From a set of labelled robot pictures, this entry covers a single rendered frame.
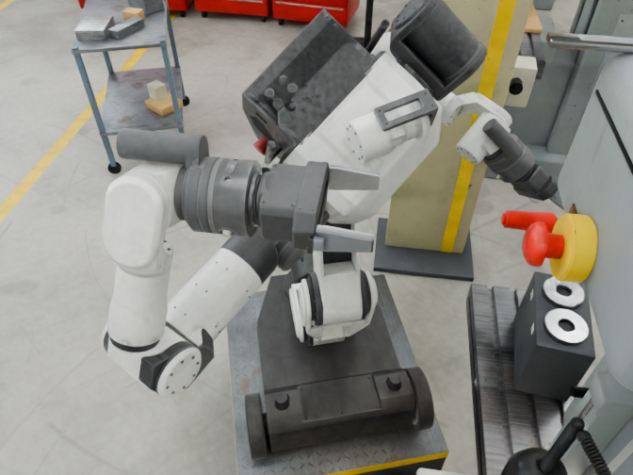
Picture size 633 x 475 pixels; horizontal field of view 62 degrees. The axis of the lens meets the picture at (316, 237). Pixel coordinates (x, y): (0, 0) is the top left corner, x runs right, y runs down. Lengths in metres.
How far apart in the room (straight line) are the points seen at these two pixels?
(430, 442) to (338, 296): 0.73
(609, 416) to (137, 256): 0.57
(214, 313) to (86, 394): 1.83
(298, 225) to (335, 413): 1.19
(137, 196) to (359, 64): 0.47
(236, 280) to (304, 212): 0.29
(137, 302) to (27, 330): 2.25
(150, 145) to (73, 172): 3.18
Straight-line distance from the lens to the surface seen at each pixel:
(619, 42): 0.54
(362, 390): 1.73
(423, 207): 2.73
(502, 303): 1.53
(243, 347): 2.06
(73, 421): 2.55
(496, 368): 1.42
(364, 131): 0.77
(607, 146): 0.50
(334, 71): 0.91
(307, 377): 1.77
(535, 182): 1.28
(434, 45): 0.97
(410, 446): 1.88
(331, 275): 1.31
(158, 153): 0.61
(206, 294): 0.80
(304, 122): 0.88
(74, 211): 3.47
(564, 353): 1.26
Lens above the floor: 2.09
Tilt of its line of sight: 44 degrees down
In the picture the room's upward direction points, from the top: straight up
